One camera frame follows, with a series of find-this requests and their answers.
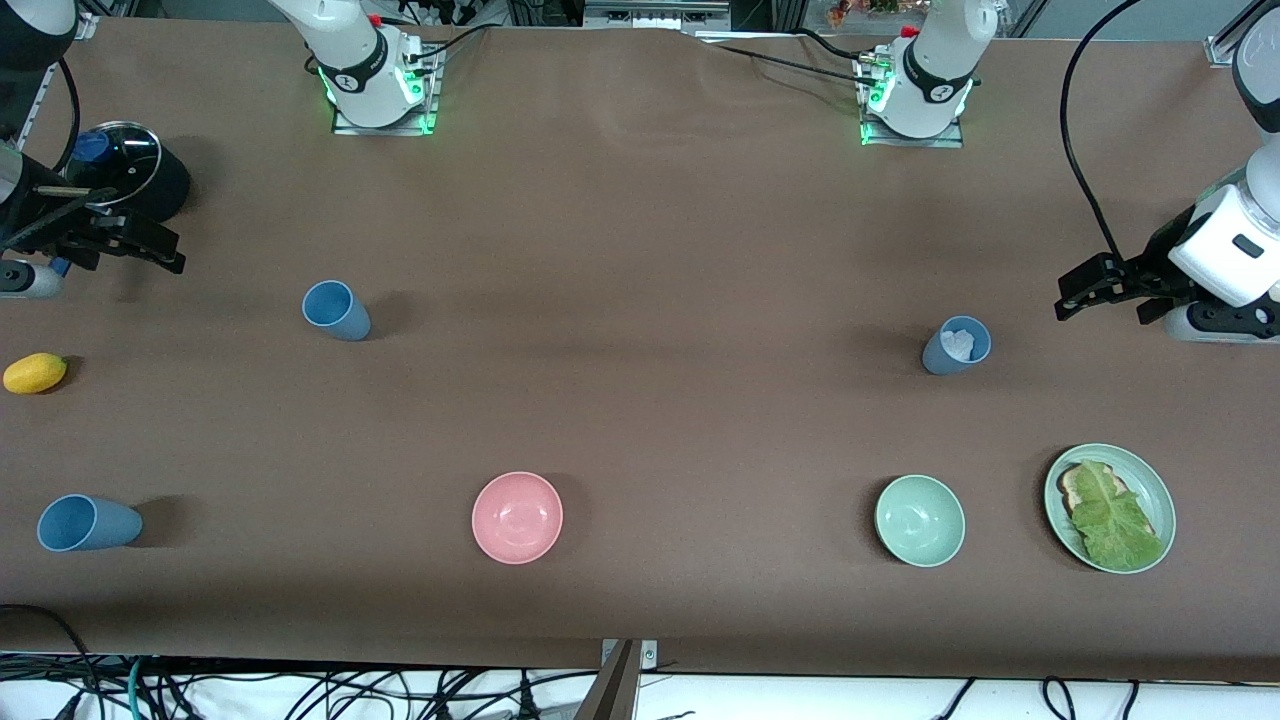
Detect mint green bowl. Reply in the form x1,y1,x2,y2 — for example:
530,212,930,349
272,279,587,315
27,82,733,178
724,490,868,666
875,474,967,569

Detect toasted bread slice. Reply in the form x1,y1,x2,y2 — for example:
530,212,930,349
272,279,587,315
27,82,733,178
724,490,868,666
1058,462,1156,541

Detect long black table cable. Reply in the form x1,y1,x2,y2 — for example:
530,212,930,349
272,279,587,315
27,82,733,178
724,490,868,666
695,38,881,89

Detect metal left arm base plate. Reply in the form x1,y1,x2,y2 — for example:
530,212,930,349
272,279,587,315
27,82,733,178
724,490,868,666
858,52,966,149

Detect metal table edge bracket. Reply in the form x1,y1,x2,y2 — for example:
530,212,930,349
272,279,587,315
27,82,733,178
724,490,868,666
600,638,659,673

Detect short black table cable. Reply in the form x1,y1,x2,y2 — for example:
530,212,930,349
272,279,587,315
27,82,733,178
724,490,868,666
795,28,881,63

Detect green lettuce leaf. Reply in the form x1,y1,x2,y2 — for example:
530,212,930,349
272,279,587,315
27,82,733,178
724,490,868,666
1070,460,1166,571

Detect grey metal box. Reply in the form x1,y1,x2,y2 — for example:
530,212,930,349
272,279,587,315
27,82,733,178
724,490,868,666
583,0,733,31

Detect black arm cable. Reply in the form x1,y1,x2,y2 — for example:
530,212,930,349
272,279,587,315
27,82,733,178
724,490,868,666
1060,0,1271,263
55,55,82,171

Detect dark camera stand pole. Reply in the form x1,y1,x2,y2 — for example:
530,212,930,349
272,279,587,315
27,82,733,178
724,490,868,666
573,640,641,720

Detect brown table cloth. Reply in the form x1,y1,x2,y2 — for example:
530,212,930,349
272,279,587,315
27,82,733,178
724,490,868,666
0,15,1280,686

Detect pink bowl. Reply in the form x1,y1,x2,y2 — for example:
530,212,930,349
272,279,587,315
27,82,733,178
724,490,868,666
471,471,564,566

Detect blue cup with paper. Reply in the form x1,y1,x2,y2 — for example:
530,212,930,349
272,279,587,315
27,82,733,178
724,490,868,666
921,315,993,376

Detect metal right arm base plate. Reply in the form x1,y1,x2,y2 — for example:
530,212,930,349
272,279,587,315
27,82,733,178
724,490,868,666
332,42,441,137

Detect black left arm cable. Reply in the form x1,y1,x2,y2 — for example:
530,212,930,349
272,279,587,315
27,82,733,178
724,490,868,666
1060,0,1271,263

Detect yellow lemon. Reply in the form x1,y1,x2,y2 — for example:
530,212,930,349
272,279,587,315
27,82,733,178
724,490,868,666
3,352,69,395

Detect orange toy food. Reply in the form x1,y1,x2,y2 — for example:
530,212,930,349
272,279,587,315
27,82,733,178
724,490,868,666
828,0,901,26

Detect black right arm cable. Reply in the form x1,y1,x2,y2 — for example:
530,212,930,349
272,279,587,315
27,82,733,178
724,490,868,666
55,55,82,171

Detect black base cable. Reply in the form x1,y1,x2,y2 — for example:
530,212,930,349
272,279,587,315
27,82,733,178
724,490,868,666
405,24,491,61

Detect green plate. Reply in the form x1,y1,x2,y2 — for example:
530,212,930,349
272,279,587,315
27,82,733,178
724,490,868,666
1044,443,1177,575

